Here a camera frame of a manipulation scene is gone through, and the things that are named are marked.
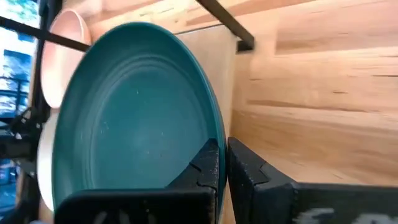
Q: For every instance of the white plate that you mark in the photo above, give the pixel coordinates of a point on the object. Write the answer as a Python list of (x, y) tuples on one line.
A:
[(46, 161)]

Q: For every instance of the pink plate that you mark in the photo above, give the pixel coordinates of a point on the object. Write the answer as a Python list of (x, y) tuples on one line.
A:
[(59, 65)]

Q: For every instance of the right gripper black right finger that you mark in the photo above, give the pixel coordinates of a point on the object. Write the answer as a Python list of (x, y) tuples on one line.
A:
[(280, 202)]

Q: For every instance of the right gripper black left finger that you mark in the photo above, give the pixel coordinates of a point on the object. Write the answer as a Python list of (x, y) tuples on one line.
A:
[(140, 205)]

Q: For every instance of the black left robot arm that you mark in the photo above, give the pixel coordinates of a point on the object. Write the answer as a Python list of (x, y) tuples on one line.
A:
[(26, 124)]

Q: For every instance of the dark teal plate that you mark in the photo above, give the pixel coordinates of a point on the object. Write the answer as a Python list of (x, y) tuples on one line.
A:
[(140, 109)]

